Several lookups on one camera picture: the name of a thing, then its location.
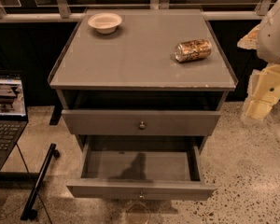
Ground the white paper bowl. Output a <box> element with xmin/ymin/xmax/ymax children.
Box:
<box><xmin>88</xmin><ymin>13</ymin><xmax>122</xmax><ymax>35</ymax></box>

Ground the grey drawer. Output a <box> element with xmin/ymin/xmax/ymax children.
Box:
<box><xmin>66</xmin><ymin>136</ymin><xmax>215</xmax><ymax>201</ymax></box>
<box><xmin>62</xmin><ymin>109</ymin><xmax>220</xmax><ymax>136</ymax></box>

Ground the metal railing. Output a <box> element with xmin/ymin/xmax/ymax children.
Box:
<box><xmin>0</xmin><ymin>0</ymin><xmax>280</xmax><ymax>24</ymax></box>

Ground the black laptop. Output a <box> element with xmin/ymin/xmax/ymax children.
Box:
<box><xmin>0</xmin><ymin>70</ymin><xmax>28</xmax><ymax>170</ymax></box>

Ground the black stand leg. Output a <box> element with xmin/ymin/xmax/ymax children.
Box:
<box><xmin>21</xmin><ymin>143</ymin><xmax>60</xmax><ymax>220</ymax></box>

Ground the grey top drawer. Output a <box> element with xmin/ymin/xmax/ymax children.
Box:
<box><xmin>62</xmin><ymin>109</ymin><xmax>220</xmax><ymax>136</ymax></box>

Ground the golden soda can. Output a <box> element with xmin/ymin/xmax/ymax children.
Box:
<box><xmin>175</xmin><ymin>39</ymin><xmax>212</xmax><ymax>63</ymax></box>

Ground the grey drawer cabinet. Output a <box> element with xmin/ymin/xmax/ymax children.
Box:
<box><xmin>48</xmin><ymin>8</ymin><xmax>239</xmax><ymax>154</ymax></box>

